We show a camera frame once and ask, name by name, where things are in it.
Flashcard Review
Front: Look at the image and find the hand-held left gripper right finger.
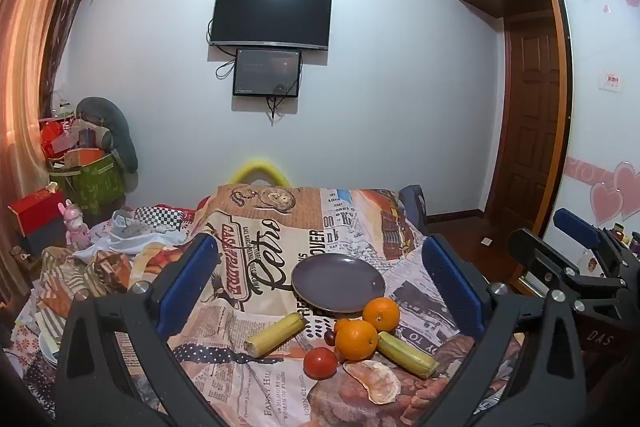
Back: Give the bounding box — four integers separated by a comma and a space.
421, 234, 586, 427

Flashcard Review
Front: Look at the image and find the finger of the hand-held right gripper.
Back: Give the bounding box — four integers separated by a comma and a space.
508, 228, 576, 296
552, 208, 606, 253

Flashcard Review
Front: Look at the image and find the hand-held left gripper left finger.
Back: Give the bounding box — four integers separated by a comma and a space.
54, 234, 223, 427

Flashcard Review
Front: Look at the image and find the small orange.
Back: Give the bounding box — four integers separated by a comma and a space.
362, 297, 401, 333

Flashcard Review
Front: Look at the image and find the yellow-green sugarcane piece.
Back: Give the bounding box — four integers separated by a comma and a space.
377, 331, 440, 379

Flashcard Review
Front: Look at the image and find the yellow corn piece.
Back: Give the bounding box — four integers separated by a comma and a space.
243, 312, 307, 358

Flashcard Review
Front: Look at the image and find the large orange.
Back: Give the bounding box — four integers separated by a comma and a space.
334, 319, 379, 362

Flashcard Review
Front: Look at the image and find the dark purple plate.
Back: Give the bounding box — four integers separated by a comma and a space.
291, 254, 386, 314

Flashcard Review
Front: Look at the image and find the peeled citrus piece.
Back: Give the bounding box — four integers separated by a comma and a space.
342, 359, 402, 405

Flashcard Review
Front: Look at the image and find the red tomato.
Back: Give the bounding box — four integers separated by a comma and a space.
303, 347, 339, 380

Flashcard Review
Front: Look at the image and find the black-white checkered cloth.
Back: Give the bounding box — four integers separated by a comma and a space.
132, 205, 185, 233

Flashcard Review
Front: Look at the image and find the white cloth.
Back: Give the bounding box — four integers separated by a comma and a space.
75, 209, 187, 258

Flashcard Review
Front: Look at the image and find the newspaper-print cloth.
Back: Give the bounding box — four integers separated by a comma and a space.
10, 184, 526, 427

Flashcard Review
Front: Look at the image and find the white heart-print wardrobe door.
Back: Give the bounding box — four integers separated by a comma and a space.
542, 0, 640, 303

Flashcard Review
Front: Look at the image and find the brown wooden door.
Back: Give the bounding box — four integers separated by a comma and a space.
487, 14, 563, 228

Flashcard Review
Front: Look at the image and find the pink bunny figure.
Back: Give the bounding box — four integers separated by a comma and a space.
58, 200, 92, 250

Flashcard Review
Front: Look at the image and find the green patterned box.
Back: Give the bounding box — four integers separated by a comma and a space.
49, 152, 126, 215

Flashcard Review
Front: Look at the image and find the grey plush toy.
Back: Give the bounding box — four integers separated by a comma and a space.
76, 97, 139, 175

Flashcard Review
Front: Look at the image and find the red box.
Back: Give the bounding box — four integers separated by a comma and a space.
9, 188, 68, 240

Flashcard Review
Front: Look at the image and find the orange-brown curtain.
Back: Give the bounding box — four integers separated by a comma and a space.
0, 0, 108, 308

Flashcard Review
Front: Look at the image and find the small black wall monitor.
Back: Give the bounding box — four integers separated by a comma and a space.
232, 48, 302, 98

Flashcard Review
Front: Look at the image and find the black wall television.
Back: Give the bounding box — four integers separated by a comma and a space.
209, 0, 333, 51

